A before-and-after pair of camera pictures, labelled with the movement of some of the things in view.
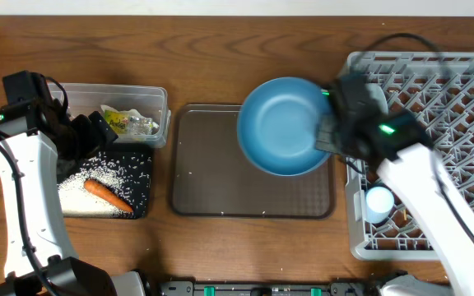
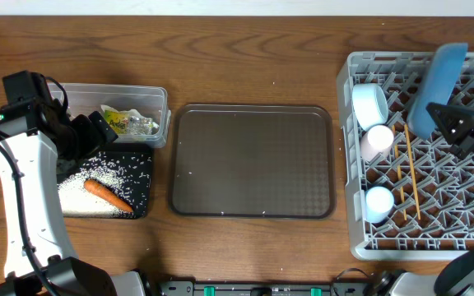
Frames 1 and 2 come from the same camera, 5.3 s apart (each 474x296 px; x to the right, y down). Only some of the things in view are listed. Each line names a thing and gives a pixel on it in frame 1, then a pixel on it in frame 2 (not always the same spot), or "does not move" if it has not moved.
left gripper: (87, 124) does not move
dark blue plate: (277, 127) -> (438, 85)
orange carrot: (100, 191) does not move
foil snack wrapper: (123, 122) does not move
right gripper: (323, 141) -> (462, 146)
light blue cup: (379, 201) does not move
